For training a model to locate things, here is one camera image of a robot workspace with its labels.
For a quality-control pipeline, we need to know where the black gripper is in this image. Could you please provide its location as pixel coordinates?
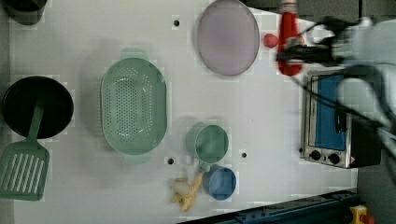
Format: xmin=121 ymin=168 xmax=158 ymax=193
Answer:
xmin=276 ymin=17 xmax=346 ymax=65

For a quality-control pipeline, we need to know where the red plush ketchup bottle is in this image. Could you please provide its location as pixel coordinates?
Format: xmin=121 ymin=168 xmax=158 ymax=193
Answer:
xmin=277 ymin=0 xmax=303 ymax=77

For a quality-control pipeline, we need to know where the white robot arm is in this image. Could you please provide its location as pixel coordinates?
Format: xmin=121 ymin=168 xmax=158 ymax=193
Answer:
xmin=276 ymin=16 xmax=395 ymax=169

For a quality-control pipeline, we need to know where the grey oval plate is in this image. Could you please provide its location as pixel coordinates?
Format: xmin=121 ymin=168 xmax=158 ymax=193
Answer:
xmin=197 ymin=0 xmax=260 ymax=76

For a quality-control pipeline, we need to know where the plush strawberry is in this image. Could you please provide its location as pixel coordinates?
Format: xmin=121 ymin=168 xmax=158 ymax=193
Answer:
xmin=263 ymin=34 xmax=278 ymax=49

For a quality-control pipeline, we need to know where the green measuring cup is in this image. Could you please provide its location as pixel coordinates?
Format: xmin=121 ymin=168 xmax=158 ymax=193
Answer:
xmin=186 ymin=122 xmax=229 ymax=164

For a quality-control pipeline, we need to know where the blue measuring cup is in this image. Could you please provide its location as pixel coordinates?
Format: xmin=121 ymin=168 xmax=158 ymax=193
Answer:
xmin=203 ymin=165 xmax=236 ymax=201

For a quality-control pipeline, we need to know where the green plastic colander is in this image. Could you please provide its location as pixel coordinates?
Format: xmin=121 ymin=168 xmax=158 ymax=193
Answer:
xmin=100 ymin=48 xmax=167 ymax=164

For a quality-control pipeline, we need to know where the peeled toy banana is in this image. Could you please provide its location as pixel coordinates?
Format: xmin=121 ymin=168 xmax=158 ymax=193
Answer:
xmin=172 ymin=174 xmax=203 ymax=213

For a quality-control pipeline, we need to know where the yellow red emergency button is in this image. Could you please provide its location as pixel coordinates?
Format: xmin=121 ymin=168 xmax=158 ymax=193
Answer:
xmin=349 ymin=205 xmax=375 ymax=224

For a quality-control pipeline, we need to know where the black cylinder container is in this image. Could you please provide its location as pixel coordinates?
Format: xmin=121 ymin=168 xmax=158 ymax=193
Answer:
xmin=2 ymin=0 xmax=48 ymax=25

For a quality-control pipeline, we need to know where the black pot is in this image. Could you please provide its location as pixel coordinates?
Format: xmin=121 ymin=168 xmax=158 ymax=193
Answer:
xmin=2 ymin=77 xmax=74 ymax=139

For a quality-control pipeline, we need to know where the green slotted spatula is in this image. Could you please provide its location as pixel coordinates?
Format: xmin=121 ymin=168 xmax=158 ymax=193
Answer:
xmin=0 ymin=100 xmax=50 ymax=202

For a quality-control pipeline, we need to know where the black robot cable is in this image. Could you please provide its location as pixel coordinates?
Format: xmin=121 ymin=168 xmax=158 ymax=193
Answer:
xmin=289 ymin=18 xmax=386 ymax=129

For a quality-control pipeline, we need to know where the blue metal rail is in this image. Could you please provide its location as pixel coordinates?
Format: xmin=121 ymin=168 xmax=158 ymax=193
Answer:
xmin=178 ymin=190 xmax=361 ymax=224

